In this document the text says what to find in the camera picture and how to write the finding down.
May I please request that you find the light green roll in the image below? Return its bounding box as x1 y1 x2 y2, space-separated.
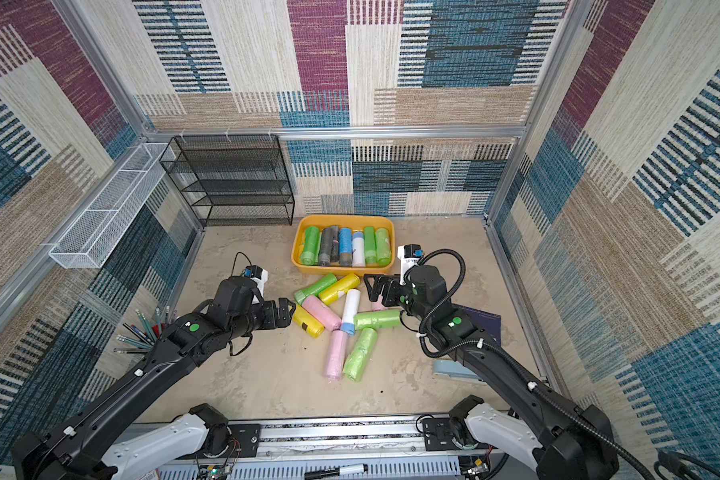
343 328 378 382
375 228 392 266
354 309 402 331

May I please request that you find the thin dark green roll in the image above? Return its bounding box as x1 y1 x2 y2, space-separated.
363 226 377 267

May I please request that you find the dark grey roll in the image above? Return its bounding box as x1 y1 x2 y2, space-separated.
330 225 340 264

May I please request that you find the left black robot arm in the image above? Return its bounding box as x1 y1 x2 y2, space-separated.
11 276 296 479

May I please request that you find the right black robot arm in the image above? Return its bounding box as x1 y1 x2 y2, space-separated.
363 265 653 479

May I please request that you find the small yellow roll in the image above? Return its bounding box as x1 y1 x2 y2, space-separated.
292 305 325 338

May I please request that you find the yellow roll near box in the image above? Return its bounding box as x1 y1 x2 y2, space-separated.
318 273 360 305

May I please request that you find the white roll blue end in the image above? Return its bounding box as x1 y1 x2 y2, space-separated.
340 289 361 336

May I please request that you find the green roll near box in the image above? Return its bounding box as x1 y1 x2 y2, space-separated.
294 273 338 305

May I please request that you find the yellow plastic storage box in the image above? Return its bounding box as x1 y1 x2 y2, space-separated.
291 214 396 277

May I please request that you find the light blue stapler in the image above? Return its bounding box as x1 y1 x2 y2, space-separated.
434 360 482 383

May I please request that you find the dark blue notebook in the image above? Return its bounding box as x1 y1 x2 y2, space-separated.
461 306 501 344

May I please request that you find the red pencil cup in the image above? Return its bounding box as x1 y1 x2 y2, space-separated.
112 306 176 356

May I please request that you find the black mesh shelf rack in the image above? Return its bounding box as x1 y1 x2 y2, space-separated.
159 134 295 228

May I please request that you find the black marker pen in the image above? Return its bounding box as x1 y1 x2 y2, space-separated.
303 463 369 480

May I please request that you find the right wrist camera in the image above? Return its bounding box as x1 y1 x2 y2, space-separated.
397 244 424 285

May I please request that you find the white wire wall basket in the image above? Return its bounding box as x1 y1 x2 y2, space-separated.
49 143 167 269

